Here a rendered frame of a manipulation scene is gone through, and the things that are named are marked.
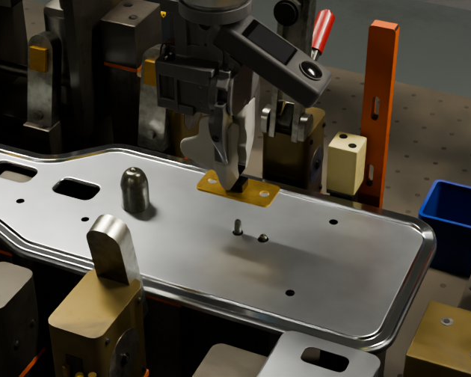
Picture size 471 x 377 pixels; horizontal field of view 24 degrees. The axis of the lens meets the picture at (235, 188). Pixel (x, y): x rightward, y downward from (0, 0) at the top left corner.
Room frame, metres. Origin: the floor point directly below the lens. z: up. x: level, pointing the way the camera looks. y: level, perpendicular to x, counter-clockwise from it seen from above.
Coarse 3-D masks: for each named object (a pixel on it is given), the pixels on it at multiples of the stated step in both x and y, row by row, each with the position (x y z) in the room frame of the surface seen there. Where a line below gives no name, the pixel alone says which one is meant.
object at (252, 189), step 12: (204, 180) 0.95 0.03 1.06; (216, 180) 0.95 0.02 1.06; (240, 180) 0.94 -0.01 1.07; (252, 180) 0.95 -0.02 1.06; (216, 192) 0.93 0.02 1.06; (228, 192) 0.93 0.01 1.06; (240, 192) 0.93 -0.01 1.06; (252, 192) 0.93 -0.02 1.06; (264, 192) 0.93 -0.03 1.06; (276, 192) 0.93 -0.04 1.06; (264, 204) 0.90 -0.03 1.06
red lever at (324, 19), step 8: (320, 16) 1.17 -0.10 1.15; (328, 16) 1.16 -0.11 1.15; (320, 24) 1.16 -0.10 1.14; (328, 24) 1.16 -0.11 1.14; (320, 32) 1.15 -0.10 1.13; (328, 32) 1.15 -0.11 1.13; (320, 40) 1.14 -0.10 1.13; (312, 48) 1.13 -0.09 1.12; (320, 48) 1.13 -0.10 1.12; (312, 56) 1.12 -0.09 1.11; (288, 104) 1.08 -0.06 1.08; (288, 112) 1.07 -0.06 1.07; (280, 120) 1.06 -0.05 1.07; (288, 120) 1.06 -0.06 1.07; (288, 128) 1.06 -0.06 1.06
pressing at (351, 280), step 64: (0, 192) 1.01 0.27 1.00; (192, 192) 1.01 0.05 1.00; (64, 256) 0.90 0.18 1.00; (192, 256) 0.90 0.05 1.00; (256, 256) 0.90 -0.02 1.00; (320, 256) 0.90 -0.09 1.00; (384, 256) 0.90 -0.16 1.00; (256, 320) 0.80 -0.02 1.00; (320, 320) 0.80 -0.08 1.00; (384, 320) 0.80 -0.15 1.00
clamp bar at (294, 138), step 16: (288, 0) 1.05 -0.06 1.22; (304, 0) 1.07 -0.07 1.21; (288, 16) 1.05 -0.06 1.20; (304, 16) 1.07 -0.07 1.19; (288, 32) 1.08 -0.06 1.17; (304, 32) 1.06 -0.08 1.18; (304, 48) 1.06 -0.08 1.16; (272, 96) 1.07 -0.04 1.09; (288, 96) 1.07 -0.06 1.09; (272, 112) 1.06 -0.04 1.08; (304, 112) 1.07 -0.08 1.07; (272, 128) 1.06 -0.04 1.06
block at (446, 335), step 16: (432, 304) 0.75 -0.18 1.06; (432, 320) 0.73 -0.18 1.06; (448, 320) 0.73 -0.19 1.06; (464, 320) 0.73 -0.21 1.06; (416, 336) 0.71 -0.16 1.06; (432, 336) 0.71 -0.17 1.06; (448, 336) 0.71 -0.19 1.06; (464, 336) 0.71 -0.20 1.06; (416, 352) 0.69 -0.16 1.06; (432, 352) 0.69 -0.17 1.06; (448, 352) 0.69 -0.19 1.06; (464, 352) 0.69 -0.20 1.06; (416, 368) 0.68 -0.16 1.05; (432, 368) 0.68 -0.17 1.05; (448, 368) 0.67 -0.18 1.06; (464, 368) 0.67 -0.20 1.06
